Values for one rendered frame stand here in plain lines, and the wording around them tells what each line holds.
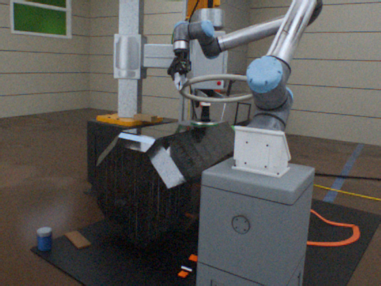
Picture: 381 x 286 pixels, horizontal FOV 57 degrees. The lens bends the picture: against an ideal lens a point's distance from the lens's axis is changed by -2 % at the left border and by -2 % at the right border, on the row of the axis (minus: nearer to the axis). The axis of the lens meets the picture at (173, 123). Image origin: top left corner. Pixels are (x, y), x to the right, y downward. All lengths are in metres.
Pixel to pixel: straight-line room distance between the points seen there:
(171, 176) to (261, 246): 0.89
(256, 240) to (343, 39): 6.06
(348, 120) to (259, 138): 5.81
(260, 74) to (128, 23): 2.10
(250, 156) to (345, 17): 5.95
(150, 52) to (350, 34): 4.69
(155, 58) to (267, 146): 2.01
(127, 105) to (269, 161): 2.10
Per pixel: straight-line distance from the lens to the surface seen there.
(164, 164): 2.26
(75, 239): 2.79
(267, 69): 1.52
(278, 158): 1.55
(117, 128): 3.25
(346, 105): 7.29
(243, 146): 1.59
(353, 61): 7.26
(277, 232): 1.50
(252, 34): 2.02
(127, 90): 3.42
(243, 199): 1.50
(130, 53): 3.33
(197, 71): 2.62
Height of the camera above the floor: 1.30
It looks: 9 degrees down
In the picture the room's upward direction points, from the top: 2 degrees clockwise
